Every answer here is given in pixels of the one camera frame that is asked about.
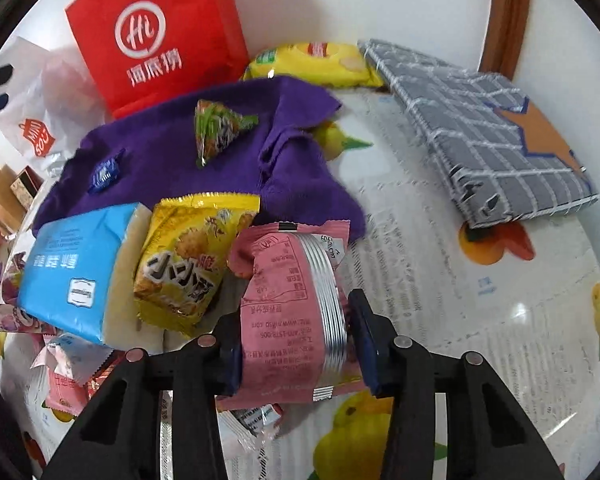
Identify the small pink snack packet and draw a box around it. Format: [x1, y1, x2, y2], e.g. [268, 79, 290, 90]
[45, 370, 89, 417]

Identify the patterned cardboard box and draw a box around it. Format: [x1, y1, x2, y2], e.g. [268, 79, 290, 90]
[9, 168, 46, 212]

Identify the pink printed flat packet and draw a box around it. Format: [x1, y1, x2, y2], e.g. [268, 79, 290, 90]
[0, 301, 57, 337]

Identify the red paper bag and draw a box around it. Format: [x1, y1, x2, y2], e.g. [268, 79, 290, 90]
[64, 0, 251, 120]

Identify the green triangular snack packet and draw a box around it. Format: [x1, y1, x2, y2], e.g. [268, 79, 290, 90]
[194, 99, 260, 167]

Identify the purple cloth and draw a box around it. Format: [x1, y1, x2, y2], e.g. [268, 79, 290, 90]
[32, 76, 368, 241]

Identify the printed pillow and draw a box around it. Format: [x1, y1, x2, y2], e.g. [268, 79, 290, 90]
[0, 227, 31, 306]

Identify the yellow chips bag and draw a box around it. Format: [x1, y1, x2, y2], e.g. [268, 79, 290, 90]
[242, 41, 383, 90]

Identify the blue wrapped candy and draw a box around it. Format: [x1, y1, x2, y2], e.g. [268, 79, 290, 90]
[87, 157, 123, 195]

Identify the grey checked box with star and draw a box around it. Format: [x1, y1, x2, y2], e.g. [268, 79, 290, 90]
[357, 38, 600, 231]

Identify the brown wooden frame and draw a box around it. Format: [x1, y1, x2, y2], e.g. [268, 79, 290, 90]
[480, 0, 533, 78]

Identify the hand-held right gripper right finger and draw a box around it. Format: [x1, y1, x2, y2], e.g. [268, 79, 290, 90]
[347, 289, 566, 480]

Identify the white plastic bag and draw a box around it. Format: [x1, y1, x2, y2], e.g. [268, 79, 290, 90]
[0, 37, 108, 176]

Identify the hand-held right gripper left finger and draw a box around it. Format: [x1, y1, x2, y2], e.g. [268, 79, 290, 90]
[40, 316, 244, 480]

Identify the red gold snack packet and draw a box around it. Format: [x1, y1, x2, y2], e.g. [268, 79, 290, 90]
[86, 350, 132, 402]

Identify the white pink snack packet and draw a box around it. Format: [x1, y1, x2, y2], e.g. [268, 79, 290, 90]
[30, 334, 112, 386]

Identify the yellow crisp snack packet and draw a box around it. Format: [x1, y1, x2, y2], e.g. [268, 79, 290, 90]
[132, 194, 261, 338]

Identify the blue tissue pack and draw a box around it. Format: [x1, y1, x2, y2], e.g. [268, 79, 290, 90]
[17, 202, 153, 346]

